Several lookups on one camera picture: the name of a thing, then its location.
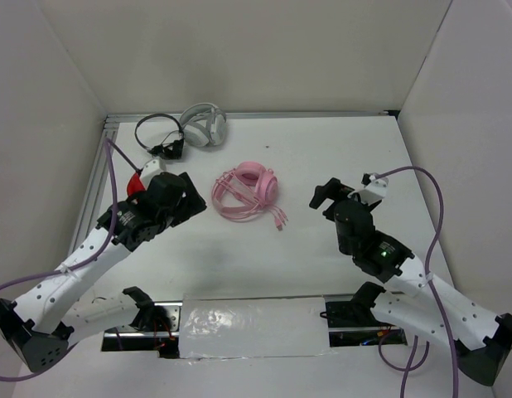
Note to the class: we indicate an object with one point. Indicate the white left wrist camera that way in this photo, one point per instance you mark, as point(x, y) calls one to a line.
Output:
point(151, 169)

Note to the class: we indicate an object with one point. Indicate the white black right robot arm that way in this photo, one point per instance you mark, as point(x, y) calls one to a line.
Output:
point(407, 294)

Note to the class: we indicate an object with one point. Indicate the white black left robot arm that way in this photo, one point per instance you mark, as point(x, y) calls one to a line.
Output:
point(43, 324)

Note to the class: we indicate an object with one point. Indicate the white grey gaming headphones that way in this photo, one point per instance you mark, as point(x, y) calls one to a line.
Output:
point(204, 125)

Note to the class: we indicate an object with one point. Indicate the pink headphones with cable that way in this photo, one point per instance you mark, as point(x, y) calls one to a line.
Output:
point(246, 191)

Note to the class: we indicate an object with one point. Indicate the red headphones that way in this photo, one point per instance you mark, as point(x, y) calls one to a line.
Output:
point(135, 184)

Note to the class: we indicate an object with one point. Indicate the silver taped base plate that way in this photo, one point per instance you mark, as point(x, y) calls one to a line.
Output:
point(253, 328)

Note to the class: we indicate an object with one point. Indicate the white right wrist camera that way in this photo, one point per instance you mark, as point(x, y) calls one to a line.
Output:
point(374, 189)

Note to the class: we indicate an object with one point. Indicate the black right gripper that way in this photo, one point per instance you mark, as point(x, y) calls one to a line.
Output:
point(334, 190)

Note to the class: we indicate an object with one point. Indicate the black on-ear headphones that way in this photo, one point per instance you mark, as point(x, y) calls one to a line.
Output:
point(171, 146)

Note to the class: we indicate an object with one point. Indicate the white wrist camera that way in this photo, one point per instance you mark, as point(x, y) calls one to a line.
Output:
point(151, 169)
point(374, 189)

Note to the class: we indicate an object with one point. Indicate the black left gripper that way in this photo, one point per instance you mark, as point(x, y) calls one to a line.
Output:
point(190, 205)

